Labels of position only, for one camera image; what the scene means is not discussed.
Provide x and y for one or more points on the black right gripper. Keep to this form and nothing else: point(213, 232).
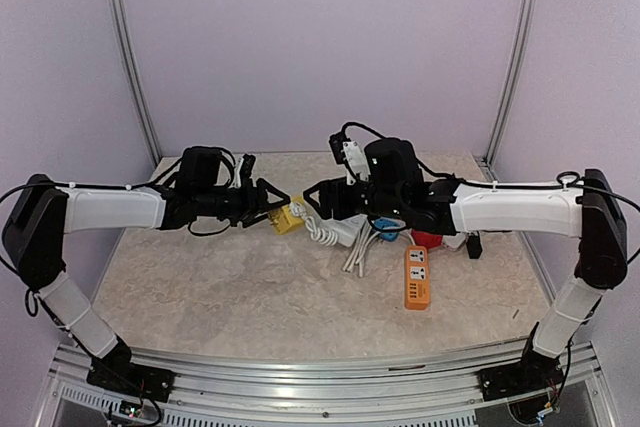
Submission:
point(331, 195)

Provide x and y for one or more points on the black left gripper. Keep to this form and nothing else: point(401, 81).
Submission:
point(252, 206)

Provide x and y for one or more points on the yellow cube socket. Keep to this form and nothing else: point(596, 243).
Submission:
point(283, 220)

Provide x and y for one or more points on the blue plug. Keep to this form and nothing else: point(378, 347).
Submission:
point(387, 229)

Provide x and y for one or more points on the red cube socket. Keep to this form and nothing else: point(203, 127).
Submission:
point(427, 240)

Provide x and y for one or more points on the orange power strip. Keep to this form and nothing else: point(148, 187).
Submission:
point(416, 279)

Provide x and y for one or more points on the white plug adapter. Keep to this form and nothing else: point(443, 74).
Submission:
point(454, 242)

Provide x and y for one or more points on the black plug with cable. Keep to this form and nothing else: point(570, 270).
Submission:
point(474, 246)

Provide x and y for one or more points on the long white power strip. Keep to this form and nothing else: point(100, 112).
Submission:
point(345, 231)

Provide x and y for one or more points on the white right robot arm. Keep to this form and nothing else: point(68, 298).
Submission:
point(386, 179)

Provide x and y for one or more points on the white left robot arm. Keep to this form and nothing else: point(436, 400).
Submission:
point(205, 182)

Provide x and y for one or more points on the small circuit board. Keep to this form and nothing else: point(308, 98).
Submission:
point(128, 411)

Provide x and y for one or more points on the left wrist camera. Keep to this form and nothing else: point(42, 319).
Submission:
point(243, 170)

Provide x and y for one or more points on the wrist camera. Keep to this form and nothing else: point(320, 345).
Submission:
point(243, 170)
point(348, 153)

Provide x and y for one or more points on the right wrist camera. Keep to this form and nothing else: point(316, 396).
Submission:
point(348, 153)

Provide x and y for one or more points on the right aluminium corner post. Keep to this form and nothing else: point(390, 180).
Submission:
point(509, 89)

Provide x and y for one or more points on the aluminium corner post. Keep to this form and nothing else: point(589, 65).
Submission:
point(509, 89)
point(132, 74)

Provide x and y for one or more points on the aluminium front rail frame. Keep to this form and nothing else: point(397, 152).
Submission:
point(438, 390)

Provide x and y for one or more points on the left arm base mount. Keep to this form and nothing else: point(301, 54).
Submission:
point(140, 381)

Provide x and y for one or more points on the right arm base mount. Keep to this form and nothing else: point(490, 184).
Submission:
point(517, 378)

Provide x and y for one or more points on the left aluminium corner post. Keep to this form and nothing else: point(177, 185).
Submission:
point(132, 74)

